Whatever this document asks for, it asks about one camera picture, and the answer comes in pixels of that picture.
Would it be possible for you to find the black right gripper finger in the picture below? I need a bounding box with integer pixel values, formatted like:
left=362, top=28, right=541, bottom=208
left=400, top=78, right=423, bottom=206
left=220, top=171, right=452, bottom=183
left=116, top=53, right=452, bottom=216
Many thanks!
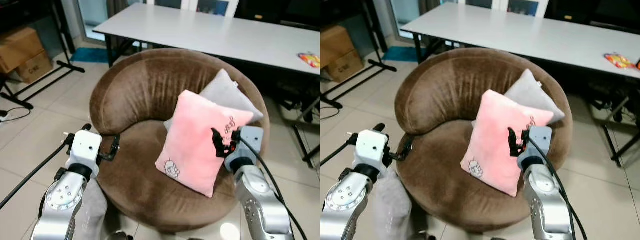
left=210, top=127, right=225, bottom=159
left=507, top=127, right=521, bottom=158

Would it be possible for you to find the pink plush pillow with print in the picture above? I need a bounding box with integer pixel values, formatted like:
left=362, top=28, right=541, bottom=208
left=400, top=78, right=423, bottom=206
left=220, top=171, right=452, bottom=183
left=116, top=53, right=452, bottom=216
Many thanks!
left=155, top=90, right=255, bottom=198
left=460, top=90, right=555, bottom=198

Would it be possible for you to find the grey plush pillow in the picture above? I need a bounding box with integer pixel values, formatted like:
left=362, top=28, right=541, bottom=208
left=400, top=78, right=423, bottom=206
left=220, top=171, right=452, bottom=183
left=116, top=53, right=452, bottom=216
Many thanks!
left=471, top=69, right=566, bottom=129
left=164, top=69, right=265, bottom=132

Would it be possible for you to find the blue floor mat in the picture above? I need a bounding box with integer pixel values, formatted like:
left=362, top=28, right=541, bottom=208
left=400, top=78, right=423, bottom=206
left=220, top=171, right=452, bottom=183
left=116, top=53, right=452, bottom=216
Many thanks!
left=69, top=47, right=111, bottom=65
left=382, top=46, right=419, bottom=64

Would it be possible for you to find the brown round velvet sofa chair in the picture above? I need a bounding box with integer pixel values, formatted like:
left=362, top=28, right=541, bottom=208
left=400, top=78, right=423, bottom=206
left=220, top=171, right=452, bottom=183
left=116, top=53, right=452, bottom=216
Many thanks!
left=89, top=48, right=271, bottom=234
left=394, top=47, right=574, bottom=234

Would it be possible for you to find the grey fuzzy cushion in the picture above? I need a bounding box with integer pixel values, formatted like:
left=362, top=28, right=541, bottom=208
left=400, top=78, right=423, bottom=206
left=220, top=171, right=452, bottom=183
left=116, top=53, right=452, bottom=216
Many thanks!
left=74, top=176, right=109, bottom=240
left=371, top=169, right=413, bottom=240

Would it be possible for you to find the small printed cardboard box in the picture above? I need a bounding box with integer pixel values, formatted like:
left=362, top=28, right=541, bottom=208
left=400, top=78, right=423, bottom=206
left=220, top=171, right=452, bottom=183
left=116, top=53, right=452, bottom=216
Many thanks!
left=16, top=50, right=54, bottom=84
left=326, top=49, right=365, bottom=83

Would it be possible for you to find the large brown cardboard box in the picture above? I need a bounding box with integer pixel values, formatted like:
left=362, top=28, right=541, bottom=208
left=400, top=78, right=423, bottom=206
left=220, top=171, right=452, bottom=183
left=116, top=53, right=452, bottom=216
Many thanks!
left=0, top=26, right=45, bottom=75
left=320, top=25, right=356, bottom=70

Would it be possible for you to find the colourful snack packet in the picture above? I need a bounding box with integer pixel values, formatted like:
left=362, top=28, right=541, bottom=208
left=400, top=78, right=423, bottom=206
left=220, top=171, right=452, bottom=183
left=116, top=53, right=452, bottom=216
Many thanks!
left=603, top=52, right=638, bottom=70
left=298, top=52, right=321, bottom=69

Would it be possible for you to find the white long folding table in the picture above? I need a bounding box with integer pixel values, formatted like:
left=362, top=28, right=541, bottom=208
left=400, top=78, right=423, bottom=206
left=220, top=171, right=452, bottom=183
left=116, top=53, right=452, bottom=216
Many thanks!
left=92, top=3, right=321, bottom=169
left=400, top=2, right=640, bottom=169

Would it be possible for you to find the black cabinet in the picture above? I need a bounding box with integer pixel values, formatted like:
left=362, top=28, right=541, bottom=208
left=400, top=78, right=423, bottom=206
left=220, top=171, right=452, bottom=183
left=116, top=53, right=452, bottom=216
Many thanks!
left=544, top=0, right=640, bottom=35
left=234, top=0, right=321, bottom=32

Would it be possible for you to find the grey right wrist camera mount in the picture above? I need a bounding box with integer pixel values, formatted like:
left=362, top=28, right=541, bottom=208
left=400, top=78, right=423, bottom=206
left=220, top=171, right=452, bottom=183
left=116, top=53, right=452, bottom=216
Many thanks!
left=517, top=125, right=554, bottom=170
left=224, top=126, right=265, bottom=172

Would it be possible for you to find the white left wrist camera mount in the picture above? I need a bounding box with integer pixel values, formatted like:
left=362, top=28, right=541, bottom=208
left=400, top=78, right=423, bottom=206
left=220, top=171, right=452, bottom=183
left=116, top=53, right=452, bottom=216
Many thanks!
left=352, top=129, right=390, bottom=174
left=66, top=129, right=103, bottom=176

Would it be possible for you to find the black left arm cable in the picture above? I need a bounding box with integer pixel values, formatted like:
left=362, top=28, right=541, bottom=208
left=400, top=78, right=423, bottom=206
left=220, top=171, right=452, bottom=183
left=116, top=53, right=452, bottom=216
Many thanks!
left=0, top=131, right=76, bottom=211
left=320, top=131, right=362, bottom=168

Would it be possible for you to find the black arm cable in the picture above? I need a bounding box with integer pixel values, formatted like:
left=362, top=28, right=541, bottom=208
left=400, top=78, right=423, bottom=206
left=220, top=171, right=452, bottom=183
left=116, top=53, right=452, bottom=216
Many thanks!
left=320, top=131, right=362, bottom=168
left=526, top=136, right=589, bottom=240
left=239, top=136, right=309, bottom=240
left=0, top=131, right=76, bottom=211

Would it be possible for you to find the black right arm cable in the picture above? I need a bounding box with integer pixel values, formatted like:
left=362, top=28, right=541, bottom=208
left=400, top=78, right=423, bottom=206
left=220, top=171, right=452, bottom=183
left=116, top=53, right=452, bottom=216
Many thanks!
left=239, top=136, right=309, bottom=240
left=526, top=136, right=589, bottom=240

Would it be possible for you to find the black cable bundle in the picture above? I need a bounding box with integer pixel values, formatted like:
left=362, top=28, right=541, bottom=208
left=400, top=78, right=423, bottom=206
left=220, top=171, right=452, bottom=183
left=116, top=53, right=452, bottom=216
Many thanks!
left=276, top=80, right=321, bottom=125
left=586, top=80, right=635, bottom=125

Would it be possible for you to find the white power strip with cable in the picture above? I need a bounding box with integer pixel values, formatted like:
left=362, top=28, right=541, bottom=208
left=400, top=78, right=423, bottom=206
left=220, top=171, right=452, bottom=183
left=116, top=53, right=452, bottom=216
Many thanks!
left=0, top=107, right=32, bottom=124

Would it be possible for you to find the black metal rack frame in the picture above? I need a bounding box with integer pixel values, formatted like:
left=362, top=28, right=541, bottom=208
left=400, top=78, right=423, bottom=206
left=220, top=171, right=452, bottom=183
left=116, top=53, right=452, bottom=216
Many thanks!
left=0, top=0, right=86, bottom=110
left=320, top=0, right=398, bottom=110

